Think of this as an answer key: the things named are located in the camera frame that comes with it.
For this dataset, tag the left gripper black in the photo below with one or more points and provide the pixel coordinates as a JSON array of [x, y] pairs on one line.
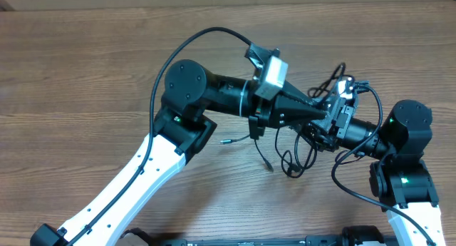
[[262, 113]]

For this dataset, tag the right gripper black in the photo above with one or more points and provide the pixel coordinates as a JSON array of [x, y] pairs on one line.
[[335, 121]]

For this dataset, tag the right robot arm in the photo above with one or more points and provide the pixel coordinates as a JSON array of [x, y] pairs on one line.
[[399, 179]]

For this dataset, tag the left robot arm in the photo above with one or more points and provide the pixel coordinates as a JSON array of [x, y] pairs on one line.
[[178, 132]]

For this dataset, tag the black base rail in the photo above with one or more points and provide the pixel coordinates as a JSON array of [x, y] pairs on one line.
[[362, 235]]

